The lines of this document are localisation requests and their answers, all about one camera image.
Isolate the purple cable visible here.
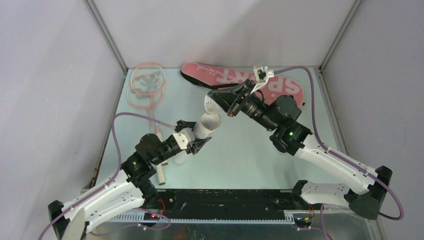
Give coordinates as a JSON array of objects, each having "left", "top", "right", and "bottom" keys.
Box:
[
  {"left": 271, "top": 65, "right": 405, "bottom": 221},
  {"left": 37, "top": 112, "right": 178, "bottom": 240}
]

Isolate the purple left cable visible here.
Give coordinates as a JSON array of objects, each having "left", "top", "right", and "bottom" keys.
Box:
[{"left": 37, "top": 112, "right": 178, "bottom": 240}]

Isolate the aluminium front frame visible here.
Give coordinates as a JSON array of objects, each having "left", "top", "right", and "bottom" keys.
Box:
[{"left": 86, "top": 189, "right": 380, "bottom": 240}]

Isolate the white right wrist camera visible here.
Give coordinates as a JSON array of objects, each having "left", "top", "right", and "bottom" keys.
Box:
[{"left": 250, "top": 66, "right": 275, "bottom": 94}]

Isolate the white shuttlecock front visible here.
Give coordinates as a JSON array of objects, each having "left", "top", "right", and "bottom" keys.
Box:
[{"left": 204, "top": 95, "right": 222, "bottom": 115}]

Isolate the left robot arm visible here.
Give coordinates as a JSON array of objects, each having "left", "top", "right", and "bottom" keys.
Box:
[{"left": 48, "top": 120, "right": 220, "bottom": 240}]

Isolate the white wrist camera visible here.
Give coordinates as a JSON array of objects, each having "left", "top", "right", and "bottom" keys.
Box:
[
  {"left": 250, "top": 66, "right": 275, "bottom": 94},
  {"left": 172, "top": 127, "right": 196, "bottom": 150}
]

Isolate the white shuttlecock tube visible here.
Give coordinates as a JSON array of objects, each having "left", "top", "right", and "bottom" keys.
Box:
[{"left": 173, "top": 112, "right": 221, "bottom": 165}]

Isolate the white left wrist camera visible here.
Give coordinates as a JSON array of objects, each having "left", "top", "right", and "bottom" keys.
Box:
[{"left": 172, "top": 127, "right": 196, "bottom": 150}]

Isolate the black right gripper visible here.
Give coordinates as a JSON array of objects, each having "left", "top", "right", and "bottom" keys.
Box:
[{"left": 207, "top": 79, "right": 278, "bottom": 133}]

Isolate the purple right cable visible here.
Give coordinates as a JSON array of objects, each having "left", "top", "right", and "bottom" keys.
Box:
[{"left": 271, "top": 65, "right": 405, "bottom": 221}]

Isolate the pink sport racket bag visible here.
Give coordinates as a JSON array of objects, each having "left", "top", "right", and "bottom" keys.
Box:
[{"left": 180, "top": 62, "right": 306, "bottom": 109}]

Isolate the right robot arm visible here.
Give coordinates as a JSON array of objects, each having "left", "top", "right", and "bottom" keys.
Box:
[{"left": 207, "top": 80, "right": 393, "bottom": 220}]

